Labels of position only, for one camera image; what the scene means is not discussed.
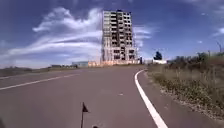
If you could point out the weedy verge with bushes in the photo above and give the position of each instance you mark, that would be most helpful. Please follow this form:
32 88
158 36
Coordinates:
193 80

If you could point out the dark tree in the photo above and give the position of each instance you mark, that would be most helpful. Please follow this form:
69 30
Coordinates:
158 55

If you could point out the white solid edge line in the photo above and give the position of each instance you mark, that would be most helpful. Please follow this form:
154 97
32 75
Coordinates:
146 101

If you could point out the grey asphalt road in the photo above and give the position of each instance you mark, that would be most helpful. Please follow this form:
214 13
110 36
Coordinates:
106 96

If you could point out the white lane line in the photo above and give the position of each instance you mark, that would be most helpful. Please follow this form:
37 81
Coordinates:
33 82

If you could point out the low pale building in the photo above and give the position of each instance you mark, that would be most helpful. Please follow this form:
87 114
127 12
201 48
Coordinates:
80 64

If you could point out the tall unfinished concrete building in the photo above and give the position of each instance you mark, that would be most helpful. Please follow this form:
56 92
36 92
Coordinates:
118 33

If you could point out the small white building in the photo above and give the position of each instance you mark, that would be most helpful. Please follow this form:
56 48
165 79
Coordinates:
160 61

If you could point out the dry grass strip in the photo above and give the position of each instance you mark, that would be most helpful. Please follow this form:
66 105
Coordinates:
16 71

